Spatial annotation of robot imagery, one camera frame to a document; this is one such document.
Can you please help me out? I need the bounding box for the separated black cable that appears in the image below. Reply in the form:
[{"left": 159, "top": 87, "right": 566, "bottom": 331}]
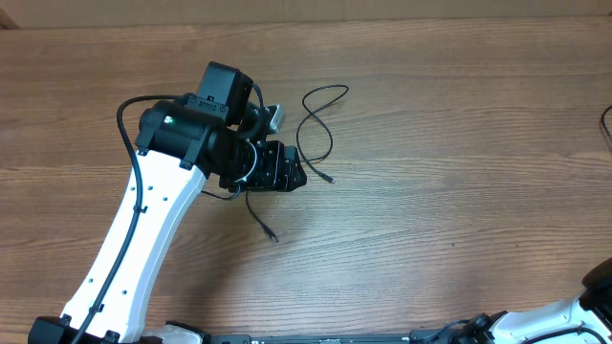
[{"left": 600, "top": 103, "right": 612, "bottom": 144}]

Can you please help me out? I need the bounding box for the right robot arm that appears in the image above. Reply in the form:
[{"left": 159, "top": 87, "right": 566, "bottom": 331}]
[{"left": 451, "top": 259, "right": 611, "bottom": 344}]

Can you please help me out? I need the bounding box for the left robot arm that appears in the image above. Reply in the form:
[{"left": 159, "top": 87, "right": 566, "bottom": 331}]
[{"left": 28, "top": 62, "right": 307, "bottom": 344}]

